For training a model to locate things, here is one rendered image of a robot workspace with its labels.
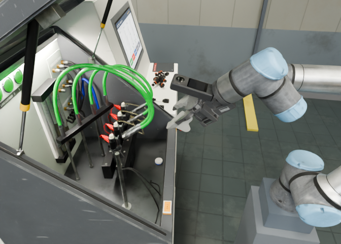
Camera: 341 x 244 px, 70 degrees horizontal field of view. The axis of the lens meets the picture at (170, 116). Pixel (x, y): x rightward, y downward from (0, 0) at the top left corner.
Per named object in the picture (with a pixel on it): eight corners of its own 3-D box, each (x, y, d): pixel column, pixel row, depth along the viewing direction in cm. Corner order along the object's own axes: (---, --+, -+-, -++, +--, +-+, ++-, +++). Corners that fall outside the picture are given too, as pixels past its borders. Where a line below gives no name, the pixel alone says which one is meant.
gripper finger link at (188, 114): (178, 128, 69) (201, 109, 65) (174, 125, 68) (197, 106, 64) (178, 118, 72) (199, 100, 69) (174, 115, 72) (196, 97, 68)
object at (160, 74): (167, 89, 157) (167, 81, 153) (151, 89, 157) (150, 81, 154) (169, 74, 175) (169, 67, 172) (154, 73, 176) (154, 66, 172)
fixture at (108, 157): (128, 189, 111) (124, 166, 102) (106, 188, 112) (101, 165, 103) (138, 140, 139) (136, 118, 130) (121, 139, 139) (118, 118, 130)
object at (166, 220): (171, 254, 92) (171, 232, 82) (160, 254, 92) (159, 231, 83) (175, 144, 142) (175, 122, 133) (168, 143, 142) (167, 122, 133)
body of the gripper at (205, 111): (202, 129, 71) (236, 112, 62) (181, 112, 67) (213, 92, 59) (206, 110, 75) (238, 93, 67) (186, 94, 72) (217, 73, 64)
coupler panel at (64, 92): (71, 119, 118) (53, 59, 100) (64, 119, 118) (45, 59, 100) (80, 105, 128) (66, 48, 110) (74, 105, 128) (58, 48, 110)
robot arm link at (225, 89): (227, 83, 56) (230, 63, 61) (212, 92, 59) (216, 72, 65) (247, 102, 59) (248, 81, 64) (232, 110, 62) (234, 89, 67)
